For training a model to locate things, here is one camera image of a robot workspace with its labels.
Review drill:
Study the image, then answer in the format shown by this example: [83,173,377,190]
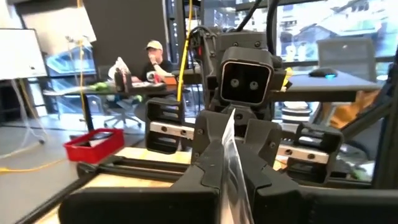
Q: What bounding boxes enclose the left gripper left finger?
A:
[58,139,224,224]

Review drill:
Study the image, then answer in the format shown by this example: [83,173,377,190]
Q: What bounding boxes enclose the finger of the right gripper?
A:
[243,119,283,167]
[190,110,226,165]

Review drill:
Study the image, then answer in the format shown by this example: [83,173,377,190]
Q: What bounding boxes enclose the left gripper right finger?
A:
[236,144,398,224]

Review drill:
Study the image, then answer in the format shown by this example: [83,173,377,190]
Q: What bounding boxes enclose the clear plastic zip bag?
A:
[218,108,255,224]

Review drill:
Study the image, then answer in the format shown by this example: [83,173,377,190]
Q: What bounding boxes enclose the white swivel chair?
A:
[101,93,144,129]

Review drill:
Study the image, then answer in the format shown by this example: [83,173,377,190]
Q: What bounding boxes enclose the black cluttered desk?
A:
[42,81,187,133]

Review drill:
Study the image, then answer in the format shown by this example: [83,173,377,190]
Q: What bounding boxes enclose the person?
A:
[131,39,175,83]

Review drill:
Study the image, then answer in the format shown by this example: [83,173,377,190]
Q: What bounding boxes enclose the red plastic bin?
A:
[63,128,126,165]

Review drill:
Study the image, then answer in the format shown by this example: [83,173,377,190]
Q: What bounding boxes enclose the white plastic bag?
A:
[107,56,132,80]

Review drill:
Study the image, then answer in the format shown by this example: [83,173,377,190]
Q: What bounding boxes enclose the green object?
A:
[88,81,110,92]

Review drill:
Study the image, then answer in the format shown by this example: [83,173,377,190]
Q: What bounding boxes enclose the dark desk with mouse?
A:
[269,68,382,103]

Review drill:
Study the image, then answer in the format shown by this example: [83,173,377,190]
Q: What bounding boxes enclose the black computer mouse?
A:
[308,67,339,79]

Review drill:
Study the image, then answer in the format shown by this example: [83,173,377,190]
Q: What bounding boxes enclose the orange cloth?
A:
[322,89,381,130]

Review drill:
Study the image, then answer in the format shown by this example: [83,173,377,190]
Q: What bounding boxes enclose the white whiteboard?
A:
[0,28,48,82]

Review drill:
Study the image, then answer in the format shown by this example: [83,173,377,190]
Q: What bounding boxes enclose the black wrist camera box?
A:
[218,45,275,106]

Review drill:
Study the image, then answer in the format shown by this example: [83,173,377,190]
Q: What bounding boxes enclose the thick yellow cable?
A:
[176,0,194,103]

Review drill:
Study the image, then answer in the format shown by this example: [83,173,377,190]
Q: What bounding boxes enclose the thin yellow hanging cord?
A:
[76,0,87,123]

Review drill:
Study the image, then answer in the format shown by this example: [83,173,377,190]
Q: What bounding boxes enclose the yellow floor cable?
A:
[0,157,68,174]

